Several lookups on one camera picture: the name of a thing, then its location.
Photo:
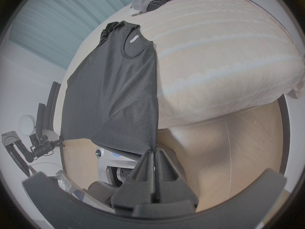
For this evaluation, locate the black T-shirt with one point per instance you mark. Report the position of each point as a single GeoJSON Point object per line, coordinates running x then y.
{"type": "Point", "coordinates": [114, 92]}

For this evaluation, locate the round white mirror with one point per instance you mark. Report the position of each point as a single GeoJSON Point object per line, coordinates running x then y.
{"type": "Point", "coordinates": [26, 125]}

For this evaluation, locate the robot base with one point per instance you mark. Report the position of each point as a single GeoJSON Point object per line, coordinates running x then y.
{"type": "Point", "coordinates": [107, 160]}

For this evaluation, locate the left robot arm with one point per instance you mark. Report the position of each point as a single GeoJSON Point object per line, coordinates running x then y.
{"type": "Point", "coordinates": [23, 151]}

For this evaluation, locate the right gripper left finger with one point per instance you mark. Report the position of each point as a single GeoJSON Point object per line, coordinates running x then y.
{"type": "Point", "coordinates": [133, 189]}

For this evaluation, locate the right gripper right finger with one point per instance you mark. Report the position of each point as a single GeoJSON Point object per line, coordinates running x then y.
{"type": "Point", "coordinates": [176, 189]}

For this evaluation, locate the black dressing table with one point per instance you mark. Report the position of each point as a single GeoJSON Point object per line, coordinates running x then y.
{"type": "Point", "coordinates": [40, 116]}

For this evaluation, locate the bed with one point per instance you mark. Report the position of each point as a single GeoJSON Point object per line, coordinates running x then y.
{"type": "Point", "coordinates": [226, 56]}

